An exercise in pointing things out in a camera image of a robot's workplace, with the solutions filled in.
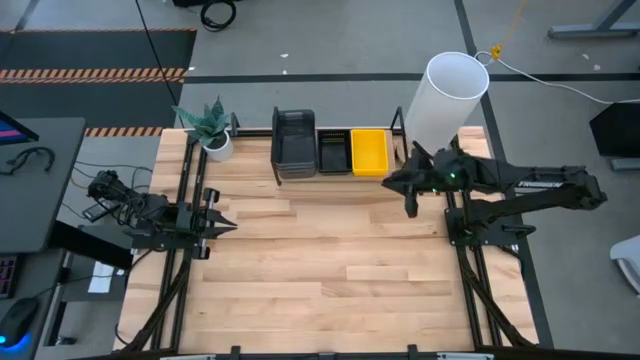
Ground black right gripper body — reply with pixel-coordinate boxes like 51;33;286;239
404;141;474;219

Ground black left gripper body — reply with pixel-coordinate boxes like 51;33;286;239
174;187;222;261

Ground yellow plastic basket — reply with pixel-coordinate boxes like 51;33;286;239
350;128;390;178

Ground black plastic basket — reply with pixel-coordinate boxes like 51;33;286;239
317;129;353;175

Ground green plant in white pot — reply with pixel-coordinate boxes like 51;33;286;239
171;96;235;163

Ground white paper sheet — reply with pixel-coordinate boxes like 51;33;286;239
87;262;116;294

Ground dark grey desk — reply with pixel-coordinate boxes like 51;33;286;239
0;117;87;255

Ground black box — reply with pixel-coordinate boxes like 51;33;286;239
589;101;640;159

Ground black keyboard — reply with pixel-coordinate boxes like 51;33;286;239
0;254;19;300

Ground black mat with hazard stripes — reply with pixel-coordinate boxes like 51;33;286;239
0;28;197;137

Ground black computer mouse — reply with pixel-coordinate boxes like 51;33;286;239
0;297;40;346

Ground grey table leg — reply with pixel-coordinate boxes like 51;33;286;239
547;0;640;41

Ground computer monitor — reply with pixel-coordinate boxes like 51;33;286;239
0;110;40;147

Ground wooden shelf black metal frame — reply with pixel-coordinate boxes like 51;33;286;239
269;105;412;187

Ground black aluminium table frame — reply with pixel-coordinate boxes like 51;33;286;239
114;107;539;360

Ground thin black floor wires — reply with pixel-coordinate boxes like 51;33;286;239
64;159;154;199

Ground yellow cord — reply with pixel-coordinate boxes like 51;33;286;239
489;0;529;61

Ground white floor cable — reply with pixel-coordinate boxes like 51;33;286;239
474;49;640;106

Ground thin black hanging cable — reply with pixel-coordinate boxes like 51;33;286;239
134;0;179;119

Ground black cable on desk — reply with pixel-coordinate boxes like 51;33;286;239
0;146;56;177

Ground coiled black cable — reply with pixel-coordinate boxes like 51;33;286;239
199;0;238;33

